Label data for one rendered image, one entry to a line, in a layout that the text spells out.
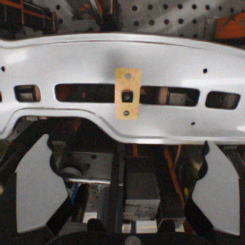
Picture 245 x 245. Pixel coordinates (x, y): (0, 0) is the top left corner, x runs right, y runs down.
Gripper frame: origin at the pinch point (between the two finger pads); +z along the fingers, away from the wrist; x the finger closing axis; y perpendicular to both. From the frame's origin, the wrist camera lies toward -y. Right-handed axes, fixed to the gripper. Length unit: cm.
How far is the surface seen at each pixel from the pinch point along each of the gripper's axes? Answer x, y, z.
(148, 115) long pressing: 3.7, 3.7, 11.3
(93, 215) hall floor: -44, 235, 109
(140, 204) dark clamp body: 3.2, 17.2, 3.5
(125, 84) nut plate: -0.3, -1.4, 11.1
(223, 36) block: 29.4, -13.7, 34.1
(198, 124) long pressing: 13.1, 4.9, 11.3
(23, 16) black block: -24.7, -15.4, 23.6
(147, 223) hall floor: 50, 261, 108
